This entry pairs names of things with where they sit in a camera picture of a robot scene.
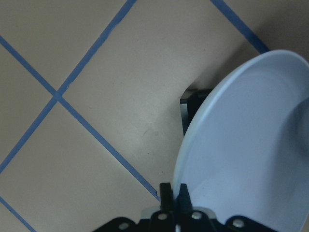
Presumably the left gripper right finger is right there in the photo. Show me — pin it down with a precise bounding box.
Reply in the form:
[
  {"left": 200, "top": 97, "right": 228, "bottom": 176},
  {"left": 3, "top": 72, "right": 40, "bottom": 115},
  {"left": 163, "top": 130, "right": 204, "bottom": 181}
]
[{"left": 178, "top": 183, "right": 193, "bottom": 213}]

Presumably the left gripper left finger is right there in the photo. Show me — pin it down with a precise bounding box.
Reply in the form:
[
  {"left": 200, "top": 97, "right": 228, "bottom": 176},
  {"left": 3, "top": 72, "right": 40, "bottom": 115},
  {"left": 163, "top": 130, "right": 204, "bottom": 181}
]
[{"left": 159, "top": 183, "right": 174, "bottom": 211}]

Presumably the blue plate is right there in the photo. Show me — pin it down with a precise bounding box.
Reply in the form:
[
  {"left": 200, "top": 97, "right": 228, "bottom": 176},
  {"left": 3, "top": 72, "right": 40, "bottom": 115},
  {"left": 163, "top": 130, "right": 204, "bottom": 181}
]
[{"left": 172, "top": 50, "right": 309, "bottom": 232}]

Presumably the black plate rack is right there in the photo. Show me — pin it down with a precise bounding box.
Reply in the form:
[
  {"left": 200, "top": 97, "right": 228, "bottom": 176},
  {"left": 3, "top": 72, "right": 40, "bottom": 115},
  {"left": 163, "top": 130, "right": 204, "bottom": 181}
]
[{"left": 180, "top": 89, "right": 212, "bottom": 135}]

